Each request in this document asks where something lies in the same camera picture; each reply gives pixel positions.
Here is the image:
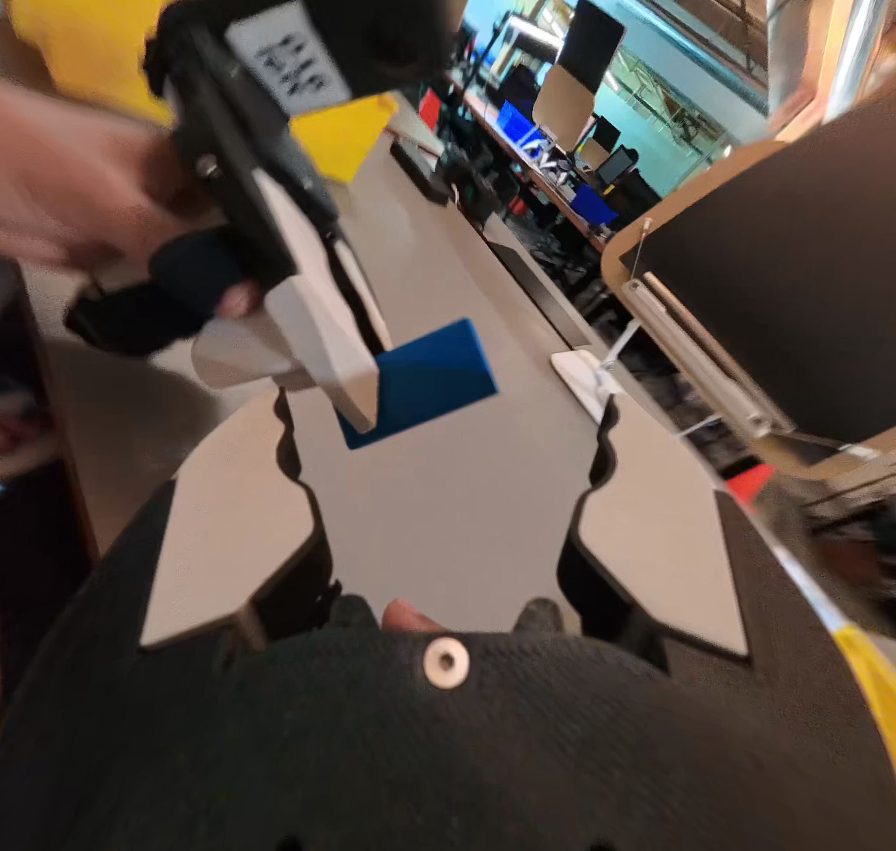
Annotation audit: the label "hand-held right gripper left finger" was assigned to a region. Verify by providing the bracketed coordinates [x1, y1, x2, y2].
[139, 389, 333, 649]

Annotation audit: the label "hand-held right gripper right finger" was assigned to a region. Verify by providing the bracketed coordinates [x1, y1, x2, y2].
[558, 396, 750, 659]

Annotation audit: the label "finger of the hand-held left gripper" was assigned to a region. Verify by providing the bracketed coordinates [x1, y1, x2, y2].
[252, 168, 382, 435]
[332, 231, 394, 351]

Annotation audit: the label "blue rectangular block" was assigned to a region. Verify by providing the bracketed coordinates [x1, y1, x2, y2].
[337, 318, 499, 451]

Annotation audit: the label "yellow plastic bin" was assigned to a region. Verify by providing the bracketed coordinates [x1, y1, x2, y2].
[0, 0, 400, 183]

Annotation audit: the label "black desk mat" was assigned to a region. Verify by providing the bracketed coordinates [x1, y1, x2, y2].
[490, 238, 596, 349]

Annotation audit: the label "grey desk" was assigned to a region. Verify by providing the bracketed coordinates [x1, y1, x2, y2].
[24, 95, 729, 635]

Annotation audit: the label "person's left hand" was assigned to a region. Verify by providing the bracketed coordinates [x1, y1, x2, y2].
[0, 81, 228, 274]

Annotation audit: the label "black flat device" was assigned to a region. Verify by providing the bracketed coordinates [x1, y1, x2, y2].
[388, 139, 452, 206]

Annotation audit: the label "black equipment box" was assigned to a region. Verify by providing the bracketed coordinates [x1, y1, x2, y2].
[437, 147, 505, 225]

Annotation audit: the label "blue storage bins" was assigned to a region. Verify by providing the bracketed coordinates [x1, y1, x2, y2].
[496, 98, 547, 152]

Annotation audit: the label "white stand base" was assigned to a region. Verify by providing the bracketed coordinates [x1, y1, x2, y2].
[551, 349, 624, 424]

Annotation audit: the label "long wooden workbench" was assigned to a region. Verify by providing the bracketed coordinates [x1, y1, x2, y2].
[448, 74, 617, 250]

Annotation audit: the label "wood backed black board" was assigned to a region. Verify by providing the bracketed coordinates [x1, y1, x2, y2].
[532, 0, 627, 141]

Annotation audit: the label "wood rimmed black panel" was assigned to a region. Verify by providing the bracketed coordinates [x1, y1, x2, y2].
[601, 95, 896, 474]

